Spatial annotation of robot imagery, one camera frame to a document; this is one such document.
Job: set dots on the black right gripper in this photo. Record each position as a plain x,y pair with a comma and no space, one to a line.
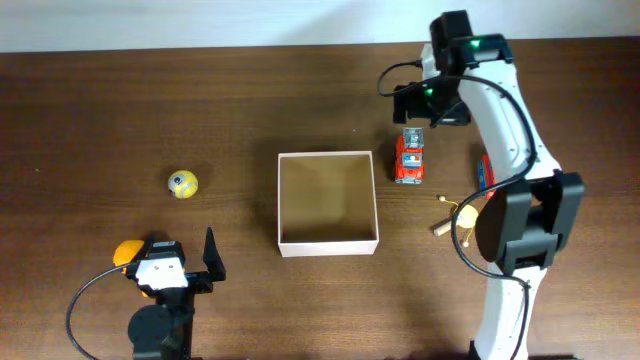
455,114

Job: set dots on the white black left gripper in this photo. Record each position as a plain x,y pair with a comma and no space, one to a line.
214,265

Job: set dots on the red toy fire truck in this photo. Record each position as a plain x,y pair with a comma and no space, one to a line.
409,156

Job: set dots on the red toy tank vehicle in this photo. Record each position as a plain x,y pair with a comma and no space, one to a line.
486,176

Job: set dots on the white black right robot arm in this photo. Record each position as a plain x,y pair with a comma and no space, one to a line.
469,78

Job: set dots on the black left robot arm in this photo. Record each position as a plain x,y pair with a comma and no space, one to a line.
164,329

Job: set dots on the yellow grey toy ball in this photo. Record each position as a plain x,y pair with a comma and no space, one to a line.
182,184

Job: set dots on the orange ball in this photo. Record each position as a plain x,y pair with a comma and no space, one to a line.
126,251

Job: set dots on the yellow wooden rattle drum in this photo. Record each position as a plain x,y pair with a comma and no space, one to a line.
466,220

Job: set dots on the pink cardboard box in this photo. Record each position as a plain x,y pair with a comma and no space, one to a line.
327,204

